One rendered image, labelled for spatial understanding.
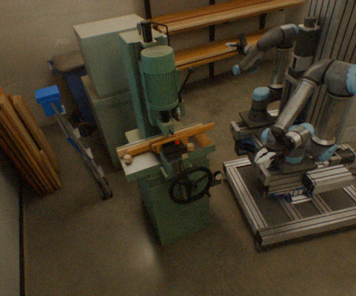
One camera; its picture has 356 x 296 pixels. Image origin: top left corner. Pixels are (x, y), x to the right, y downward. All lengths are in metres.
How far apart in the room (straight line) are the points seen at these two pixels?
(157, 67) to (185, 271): 1.49
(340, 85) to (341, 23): 0.37
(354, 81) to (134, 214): 1.95
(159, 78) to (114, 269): 1.51
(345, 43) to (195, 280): 1.78
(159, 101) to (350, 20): 1.03
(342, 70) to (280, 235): 1.23
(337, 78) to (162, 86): 0.82
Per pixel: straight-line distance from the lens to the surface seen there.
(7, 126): 2.58
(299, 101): 1.39
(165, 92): 1.42
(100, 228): 2.50
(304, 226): 2.21
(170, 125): 1.58
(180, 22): 3.61
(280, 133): 1.10
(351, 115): 1.96
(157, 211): 1.87
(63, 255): 2.48
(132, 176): 1.56
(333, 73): 1.38
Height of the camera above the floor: 1.96
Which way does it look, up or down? 40 degrees down
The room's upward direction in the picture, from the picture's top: 6 degrees counter-clockwise
